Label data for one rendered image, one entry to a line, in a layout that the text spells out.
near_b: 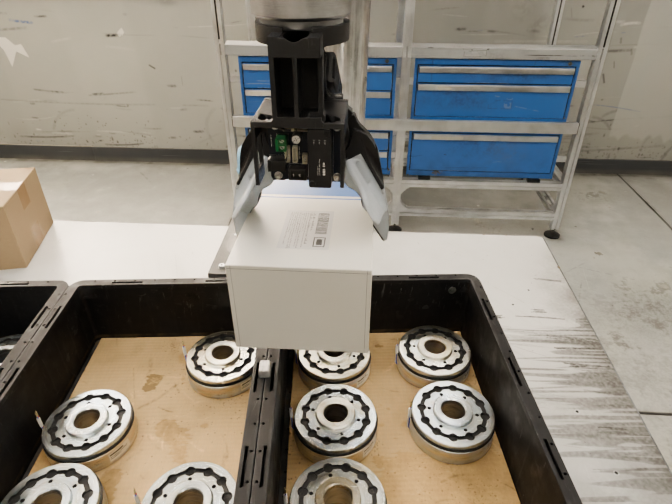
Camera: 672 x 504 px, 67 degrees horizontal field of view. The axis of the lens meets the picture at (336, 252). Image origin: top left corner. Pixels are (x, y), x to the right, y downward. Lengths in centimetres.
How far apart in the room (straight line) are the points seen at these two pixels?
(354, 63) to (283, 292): 53
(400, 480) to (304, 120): 43
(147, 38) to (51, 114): 90
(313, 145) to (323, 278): 11
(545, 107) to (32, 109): 319
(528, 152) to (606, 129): 114
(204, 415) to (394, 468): 25
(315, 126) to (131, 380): 51
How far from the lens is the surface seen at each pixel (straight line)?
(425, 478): 65
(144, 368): 80
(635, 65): 365
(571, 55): 255
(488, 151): 261
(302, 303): 43
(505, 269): 124
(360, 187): 44
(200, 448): 68
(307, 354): 73
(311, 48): 37
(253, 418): 57
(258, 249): 44
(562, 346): 106
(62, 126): 400
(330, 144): 39
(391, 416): 70
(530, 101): 257
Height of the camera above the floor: 136
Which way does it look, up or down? 33 degrees down
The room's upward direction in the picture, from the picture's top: straight up
